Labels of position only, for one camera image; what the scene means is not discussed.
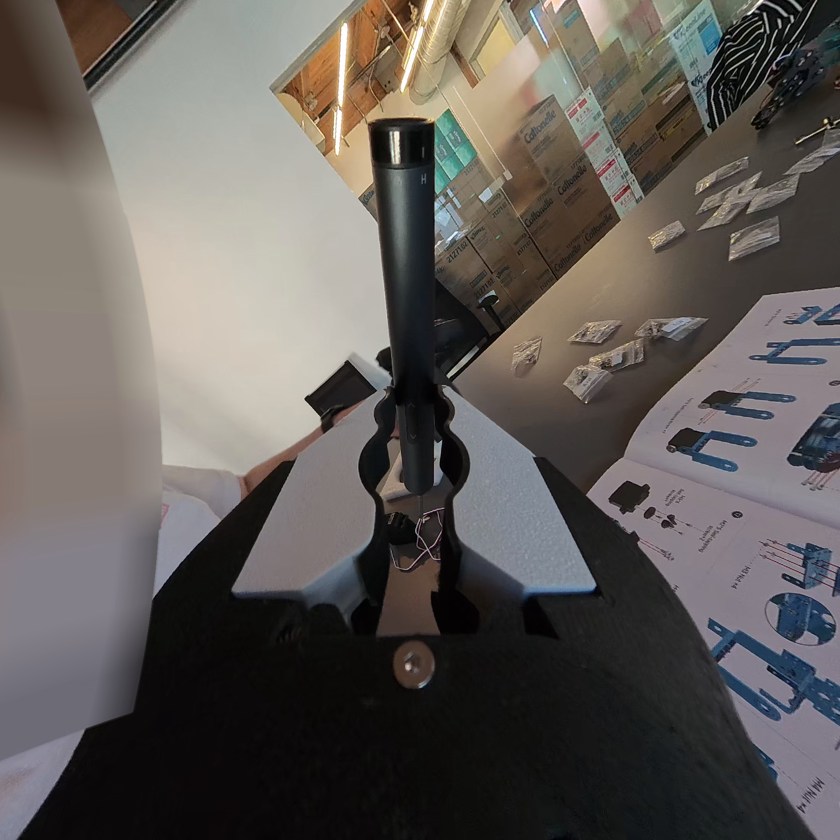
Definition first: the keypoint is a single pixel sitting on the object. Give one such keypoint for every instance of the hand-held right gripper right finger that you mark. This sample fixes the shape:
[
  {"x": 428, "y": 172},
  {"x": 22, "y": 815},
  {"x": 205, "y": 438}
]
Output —
[{"x": 518, "y": 525}]

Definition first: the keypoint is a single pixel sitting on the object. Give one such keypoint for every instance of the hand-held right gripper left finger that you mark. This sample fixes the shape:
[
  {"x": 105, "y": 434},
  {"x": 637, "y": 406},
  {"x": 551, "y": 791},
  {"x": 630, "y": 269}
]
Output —
[{"x": 308, "y": 525}]

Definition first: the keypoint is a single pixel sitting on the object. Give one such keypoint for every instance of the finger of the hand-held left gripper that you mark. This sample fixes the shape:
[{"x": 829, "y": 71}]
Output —
[{"x": 371, "y": 377}]

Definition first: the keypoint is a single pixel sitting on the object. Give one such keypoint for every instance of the black electric screwdriver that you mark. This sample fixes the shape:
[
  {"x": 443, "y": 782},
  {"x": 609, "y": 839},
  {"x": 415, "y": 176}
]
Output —
[{"x": 403, "y": 295}]

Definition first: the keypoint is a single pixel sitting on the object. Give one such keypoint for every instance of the person's left forearm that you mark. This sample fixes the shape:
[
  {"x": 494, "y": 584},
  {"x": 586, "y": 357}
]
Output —
[{"x": 262, "y": 478}]

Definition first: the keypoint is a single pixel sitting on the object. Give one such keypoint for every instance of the blue black toy robot arm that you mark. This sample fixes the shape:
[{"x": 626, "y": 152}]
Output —
[{"x": 794, "y": 85}]

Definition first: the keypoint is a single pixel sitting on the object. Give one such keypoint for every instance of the dark brown desk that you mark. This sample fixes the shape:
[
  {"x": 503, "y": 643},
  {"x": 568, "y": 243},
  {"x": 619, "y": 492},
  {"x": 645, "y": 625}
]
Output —
[{"x": 689, "y": 282}]

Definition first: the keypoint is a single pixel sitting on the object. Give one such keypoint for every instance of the black office chair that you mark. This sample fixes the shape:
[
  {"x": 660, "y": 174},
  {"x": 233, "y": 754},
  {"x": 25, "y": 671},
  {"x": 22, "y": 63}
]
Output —
[{"x": 459, "y": 328}]

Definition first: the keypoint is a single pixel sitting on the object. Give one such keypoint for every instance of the clear plastic screw bag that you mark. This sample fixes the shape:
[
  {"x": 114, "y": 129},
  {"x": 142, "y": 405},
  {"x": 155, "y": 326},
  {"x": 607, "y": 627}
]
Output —
[
  {"x": 672, "y": 328},
  {"x": 666, "y": 236},
  {"x": 527, "y": 355},
  {"x": 594, "y": 331},
  {"x": 589, "y": 384},
  {"x": 754, "y": 239},
  {"x": 618, "y": 354}
]

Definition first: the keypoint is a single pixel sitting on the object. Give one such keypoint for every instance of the printed instruction booklet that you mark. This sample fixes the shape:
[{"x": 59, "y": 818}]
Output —
[{"x": 722, "y": 459}]

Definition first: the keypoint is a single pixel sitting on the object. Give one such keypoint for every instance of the stack of teal boxes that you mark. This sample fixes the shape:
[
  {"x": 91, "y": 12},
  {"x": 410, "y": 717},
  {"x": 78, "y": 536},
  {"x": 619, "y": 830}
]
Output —
[{"x": 453, "y": 141}]

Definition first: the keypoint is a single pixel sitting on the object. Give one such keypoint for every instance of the stack of brown cardboard boxes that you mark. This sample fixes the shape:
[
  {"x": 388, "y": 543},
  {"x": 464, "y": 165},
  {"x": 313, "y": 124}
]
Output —
[{"x": 544, "y": 151}]

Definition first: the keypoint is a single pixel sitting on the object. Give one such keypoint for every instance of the ceiling light strip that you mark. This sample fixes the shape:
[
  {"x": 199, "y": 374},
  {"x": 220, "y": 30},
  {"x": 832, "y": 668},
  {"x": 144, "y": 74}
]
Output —
[
  {"x": 342, "y": 65},
  {"x": 417, "y": 46}
]

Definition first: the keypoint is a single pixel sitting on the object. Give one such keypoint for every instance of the stack of white red-label boxes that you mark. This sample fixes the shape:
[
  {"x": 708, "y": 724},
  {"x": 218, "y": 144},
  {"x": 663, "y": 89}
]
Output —
[{"x": 600, "y": 151}]

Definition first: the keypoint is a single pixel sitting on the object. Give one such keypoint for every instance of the small metal tool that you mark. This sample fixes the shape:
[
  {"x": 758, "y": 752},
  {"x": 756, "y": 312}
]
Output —
[{"x": 817, "y": 131}]

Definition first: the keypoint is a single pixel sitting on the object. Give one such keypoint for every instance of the silver ventilation duct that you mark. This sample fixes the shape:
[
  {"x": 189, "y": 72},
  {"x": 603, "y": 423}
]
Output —
[{"x": 453, "y": 39}]

